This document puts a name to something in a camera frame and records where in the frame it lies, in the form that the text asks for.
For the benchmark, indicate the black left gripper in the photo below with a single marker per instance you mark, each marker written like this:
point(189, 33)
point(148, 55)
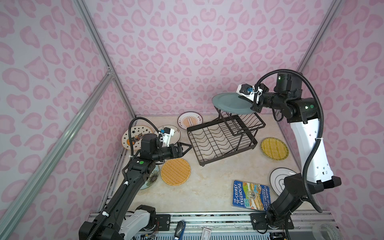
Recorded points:
point(178, 153)

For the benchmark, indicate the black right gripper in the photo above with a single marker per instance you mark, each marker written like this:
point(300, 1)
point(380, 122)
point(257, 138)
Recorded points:
point(256, 107)

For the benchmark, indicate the large grey-green plate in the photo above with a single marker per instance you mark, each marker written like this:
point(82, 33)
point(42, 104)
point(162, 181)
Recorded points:
point(232, 103)

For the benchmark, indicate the black wire dish rack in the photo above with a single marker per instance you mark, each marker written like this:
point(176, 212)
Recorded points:
point(225, 136)

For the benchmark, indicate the yellow-green woven plate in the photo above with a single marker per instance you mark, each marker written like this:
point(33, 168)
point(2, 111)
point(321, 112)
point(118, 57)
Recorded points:
point(274, 149)

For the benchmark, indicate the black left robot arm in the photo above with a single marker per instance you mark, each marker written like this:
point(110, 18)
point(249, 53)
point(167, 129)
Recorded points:
point(112, 223)

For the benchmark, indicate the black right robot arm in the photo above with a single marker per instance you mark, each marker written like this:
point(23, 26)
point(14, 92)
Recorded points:
point(293, 95)

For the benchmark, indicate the white plate orange sun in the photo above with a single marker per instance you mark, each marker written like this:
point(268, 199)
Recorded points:
point(189, 119)

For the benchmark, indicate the orange woven plate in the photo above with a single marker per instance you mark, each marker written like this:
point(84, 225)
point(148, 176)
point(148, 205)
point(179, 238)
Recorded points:
point(175, 172)

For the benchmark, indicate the light blue flower plate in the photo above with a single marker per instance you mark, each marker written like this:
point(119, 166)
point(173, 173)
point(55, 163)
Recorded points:
point(152, 178)

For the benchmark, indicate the star pattern cat plate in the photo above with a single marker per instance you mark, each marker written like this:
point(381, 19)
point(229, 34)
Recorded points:
point(137, 134)

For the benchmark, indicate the white plate black rings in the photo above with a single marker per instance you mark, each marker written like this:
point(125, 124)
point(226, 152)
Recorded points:
point(280, 178)

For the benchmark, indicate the blue treehouse book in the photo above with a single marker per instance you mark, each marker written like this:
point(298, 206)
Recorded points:
point(251, 196)

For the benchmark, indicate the white tape roll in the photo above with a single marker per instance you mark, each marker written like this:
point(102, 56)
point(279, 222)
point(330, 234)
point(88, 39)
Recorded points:
point(325, 231)

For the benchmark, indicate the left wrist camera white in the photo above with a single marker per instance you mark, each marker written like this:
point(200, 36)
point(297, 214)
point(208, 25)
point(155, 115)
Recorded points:
point(166, 135)

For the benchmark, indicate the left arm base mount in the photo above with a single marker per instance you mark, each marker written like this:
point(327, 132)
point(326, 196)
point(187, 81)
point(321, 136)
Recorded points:
point(158, 223)

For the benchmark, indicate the blue black tool handle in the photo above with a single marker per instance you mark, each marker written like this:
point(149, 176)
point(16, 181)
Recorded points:
point(179, 230)

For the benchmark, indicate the aluminium frame rail front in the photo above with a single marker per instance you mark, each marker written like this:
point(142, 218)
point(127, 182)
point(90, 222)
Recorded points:
point(241, 220)

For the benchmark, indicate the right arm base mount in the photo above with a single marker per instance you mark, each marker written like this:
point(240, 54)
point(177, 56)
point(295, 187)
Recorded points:
point(259, 222)

